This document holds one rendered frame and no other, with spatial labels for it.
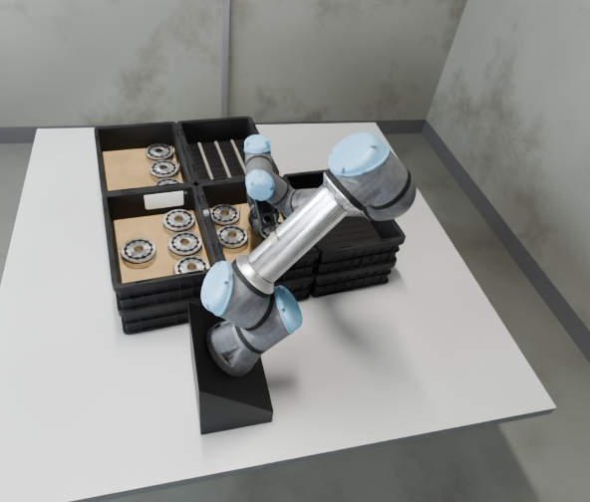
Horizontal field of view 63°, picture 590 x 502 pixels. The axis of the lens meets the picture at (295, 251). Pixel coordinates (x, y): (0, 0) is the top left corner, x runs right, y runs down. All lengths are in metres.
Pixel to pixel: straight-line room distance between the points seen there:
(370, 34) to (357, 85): 0.36
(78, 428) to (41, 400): 0.13
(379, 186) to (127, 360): 0.88
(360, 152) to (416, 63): 2.80
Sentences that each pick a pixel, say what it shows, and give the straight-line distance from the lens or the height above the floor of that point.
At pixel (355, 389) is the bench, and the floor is 0.70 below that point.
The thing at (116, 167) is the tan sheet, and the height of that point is 0.83.
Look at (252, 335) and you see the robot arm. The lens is 1.20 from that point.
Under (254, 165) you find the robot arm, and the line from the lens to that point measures 1.34.
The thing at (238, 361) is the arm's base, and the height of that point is 0.90.
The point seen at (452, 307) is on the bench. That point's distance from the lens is 1.78.
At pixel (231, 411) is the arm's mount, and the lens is 1.29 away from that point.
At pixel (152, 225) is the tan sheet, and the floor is 0.83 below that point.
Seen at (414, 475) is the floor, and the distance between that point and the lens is 2.21.
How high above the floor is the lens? 1.95
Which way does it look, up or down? 45 degrees down
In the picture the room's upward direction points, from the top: 10 degrees clockwise
